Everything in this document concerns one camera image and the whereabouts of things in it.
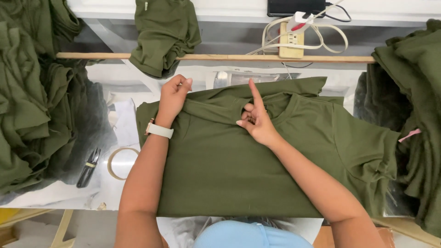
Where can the person's right hand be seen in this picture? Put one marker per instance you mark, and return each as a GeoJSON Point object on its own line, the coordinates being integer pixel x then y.
{"type": "Point", "coordinates": [260, 125]}

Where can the person's left hand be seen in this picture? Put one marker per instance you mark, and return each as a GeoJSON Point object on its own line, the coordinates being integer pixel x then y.
{"type": "Point", "coordinates": [172, 100]}

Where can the olive green t-shirt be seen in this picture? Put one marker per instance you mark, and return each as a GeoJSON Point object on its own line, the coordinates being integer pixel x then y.
{"type": "Point", "coordinates": [220, 165]}

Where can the white wrist watch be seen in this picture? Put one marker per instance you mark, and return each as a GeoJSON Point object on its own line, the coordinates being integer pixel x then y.
{"type": "Point", "coordinates": [161, 131]}

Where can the white paper sheet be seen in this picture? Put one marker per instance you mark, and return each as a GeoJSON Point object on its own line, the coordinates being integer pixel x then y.
{"type": "Point", "coordinates": [126, 120]}

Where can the beige power strip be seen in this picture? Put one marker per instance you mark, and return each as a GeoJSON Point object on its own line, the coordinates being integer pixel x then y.
{"type": "Point", "coordinates": [291, 44]}

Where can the clear tape roll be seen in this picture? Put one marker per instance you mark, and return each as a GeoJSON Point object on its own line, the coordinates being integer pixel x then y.
{"type": "Point", "coordinates": [111, 168]}

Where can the black thread snips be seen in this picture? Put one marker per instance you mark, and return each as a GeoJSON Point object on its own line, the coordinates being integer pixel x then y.
{"type": "Point", "coordinates": [88, 168]}

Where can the light blue garment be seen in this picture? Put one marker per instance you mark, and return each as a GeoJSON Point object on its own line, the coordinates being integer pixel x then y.
{"type": "Point", "coordinates": [251, 236]}

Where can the white and red plug adapter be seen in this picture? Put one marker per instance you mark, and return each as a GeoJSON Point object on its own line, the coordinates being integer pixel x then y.
{"type": "Point", "coordinates": [299, 21]}

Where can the black box device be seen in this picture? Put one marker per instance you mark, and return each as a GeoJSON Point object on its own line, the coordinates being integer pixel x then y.
{"type": "Point", "coordinates": [296, 7]}

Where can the large heap of green shirts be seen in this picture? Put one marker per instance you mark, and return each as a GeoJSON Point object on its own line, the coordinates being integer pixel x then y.
{"type": "Point", "coordinates": [31, 103]}

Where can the pink tag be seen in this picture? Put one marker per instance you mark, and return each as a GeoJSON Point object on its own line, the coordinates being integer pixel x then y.
{"type": "Point", "coordinates": [410, 135]}

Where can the folded pile of green shirts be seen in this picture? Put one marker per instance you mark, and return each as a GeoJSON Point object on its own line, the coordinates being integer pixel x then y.
{"type": "Point", "coordinates": [417, 103]}

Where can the wooden table leg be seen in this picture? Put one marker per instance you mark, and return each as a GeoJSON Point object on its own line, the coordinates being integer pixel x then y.
{"type": "Point", "coordinates": [62, 229]}

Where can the crumpled green shirt on rail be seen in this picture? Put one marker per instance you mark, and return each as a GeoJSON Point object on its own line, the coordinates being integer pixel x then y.
{"type": "Point", "coordinates": [165, 34]}

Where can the wooden rail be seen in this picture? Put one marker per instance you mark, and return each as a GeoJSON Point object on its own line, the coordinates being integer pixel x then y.
{"type": "Point", "coordinates": [224, 58]}

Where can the wooden table frame bar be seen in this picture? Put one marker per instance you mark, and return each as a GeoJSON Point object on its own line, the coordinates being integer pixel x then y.
{"type": "Point", "coordinates": [410, 229]}

